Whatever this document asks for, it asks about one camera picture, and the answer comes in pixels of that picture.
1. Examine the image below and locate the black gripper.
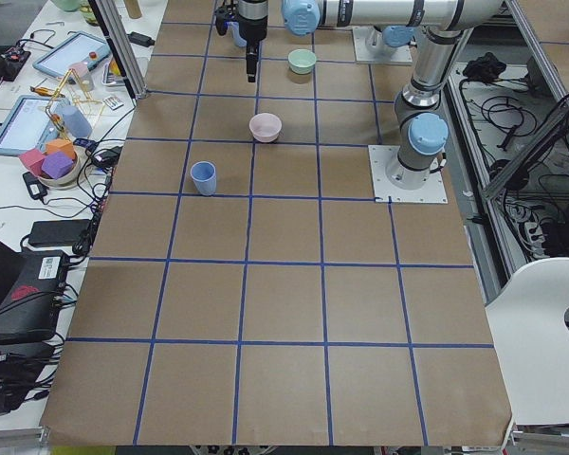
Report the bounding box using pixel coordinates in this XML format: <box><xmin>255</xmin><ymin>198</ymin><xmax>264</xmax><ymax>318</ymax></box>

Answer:
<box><xmin>237</xmin><ymin>0</ymin><xmax>268</xmax><ymax>83</ymax></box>

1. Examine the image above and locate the blue cup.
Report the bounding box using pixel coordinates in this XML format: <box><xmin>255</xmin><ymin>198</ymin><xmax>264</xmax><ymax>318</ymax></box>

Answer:
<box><xmin>190</xmin><ymin>161</ymin><xmax>217</xmax><ymax>196</ymax></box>
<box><xmin>229</xmin><ymin>21</ymin><xmax>247</xmax><ymax>48</ymax></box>

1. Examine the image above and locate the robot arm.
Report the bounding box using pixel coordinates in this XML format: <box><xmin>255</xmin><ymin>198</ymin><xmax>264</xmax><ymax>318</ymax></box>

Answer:
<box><xmin>281</xmin><ymin>1</ymin><xmax>501</xmax><ymax>173</ymax></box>

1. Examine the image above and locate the mint green bowl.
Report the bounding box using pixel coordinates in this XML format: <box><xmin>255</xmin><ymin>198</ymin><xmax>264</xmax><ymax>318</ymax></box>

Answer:
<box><xmin>287</xmin><ymin>48</ymin><xmax>317</xmax><ymax>75</ymax></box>

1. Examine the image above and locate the pink bowl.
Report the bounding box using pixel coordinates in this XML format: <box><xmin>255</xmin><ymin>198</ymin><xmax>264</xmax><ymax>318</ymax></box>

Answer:
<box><xmin>248</xmin><ymin>113</ymin><xmax>283</xmax><ymax>143</ymax></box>

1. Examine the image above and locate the teach pendant tablet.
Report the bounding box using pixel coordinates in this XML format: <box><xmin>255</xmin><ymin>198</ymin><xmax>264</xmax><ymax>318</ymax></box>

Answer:
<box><xmin>0</xmin><ymin>96</ymin><xmax>68</xmax><ymax>156</ymax></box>
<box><xmin>32</xmin><ymin>31</ymin><xmax>111</xmax><ymax>79</ymax></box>

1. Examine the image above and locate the blue foam cylinder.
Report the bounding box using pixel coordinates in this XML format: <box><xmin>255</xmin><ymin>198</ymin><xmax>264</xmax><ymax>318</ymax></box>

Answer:
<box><xmin>62</xmin><ymin>105</ymin><xmax>92</xmax><ymax>138</ymax></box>

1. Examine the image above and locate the beige bowl with blocks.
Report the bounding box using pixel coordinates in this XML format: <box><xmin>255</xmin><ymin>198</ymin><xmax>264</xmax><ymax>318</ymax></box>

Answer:
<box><xmin>19</xmin><ymin>138</ymin><xmax>82</xmax><ymax>190</ymax></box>

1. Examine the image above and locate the black power adapter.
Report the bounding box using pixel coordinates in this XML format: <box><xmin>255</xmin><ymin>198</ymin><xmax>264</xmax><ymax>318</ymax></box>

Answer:
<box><xmin>28</xmin><ymin>219</ymin><xmax>90</xmax><ymax>247</ymax></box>

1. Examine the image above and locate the black computer box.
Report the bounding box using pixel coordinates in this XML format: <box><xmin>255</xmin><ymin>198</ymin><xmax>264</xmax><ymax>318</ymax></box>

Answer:
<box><xmin>0</xmin><ymin>250</ymin><xmax>69</xmax><ymax>345</ymax></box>

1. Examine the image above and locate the white chair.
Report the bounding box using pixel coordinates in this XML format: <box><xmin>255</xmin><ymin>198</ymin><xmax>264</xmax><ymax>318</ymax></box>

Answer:
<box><xmin>486</xmin><ymin>258</ymin><xmax>569</xmax><ymax>426</ymax></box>

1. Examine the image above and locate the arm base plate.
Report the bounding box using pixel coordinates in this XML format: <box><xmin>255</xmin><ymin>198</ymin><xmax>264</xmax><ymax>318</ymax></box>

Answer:
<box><xmin>353</xmin><ymin>26</ymin><xmax>415</xmax><ymax>66</ymax></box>
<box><xmin>368</xmin><ymin>145</ymin><xmax>448</xmax><ymax>204</ymax></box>

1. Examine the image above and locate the aluminium frame post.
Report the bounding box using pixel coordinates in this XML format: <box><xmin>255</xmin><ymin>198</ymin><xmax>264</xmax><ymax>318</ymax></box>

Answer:
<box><xmin>89</xmin><ymin>0</ymin><xmax>148</xmax><ymax>100</ymax></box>

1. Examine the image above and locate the gold wire rack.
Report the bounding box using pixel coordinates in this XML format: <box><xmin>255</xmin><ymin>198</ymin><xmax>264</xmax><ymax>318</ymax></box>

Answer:
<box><xmin>45</xmin><ymin>69</ymin><xmax>105</xmax><ymax>138</ymax></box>

